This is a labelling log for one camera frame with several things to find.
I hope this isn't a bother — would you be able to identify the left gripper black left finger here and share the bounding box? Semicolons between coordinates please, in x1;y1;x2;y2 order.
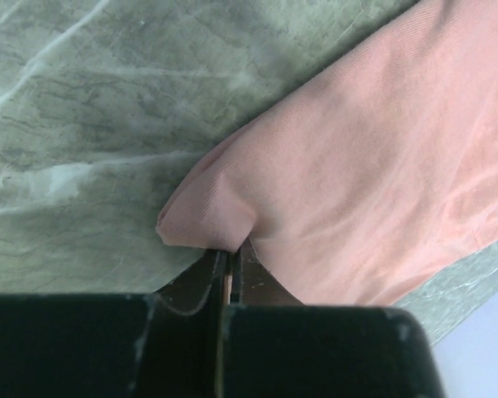
0;250;228;397

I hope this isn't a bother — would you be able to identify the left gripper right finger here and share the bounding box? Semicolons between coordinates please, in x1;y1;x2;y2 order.
222;243;444;397

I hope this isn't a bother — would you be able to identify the pink printed t shirt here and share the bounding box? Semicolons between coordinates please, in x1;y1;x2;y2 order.
157;1;498;305

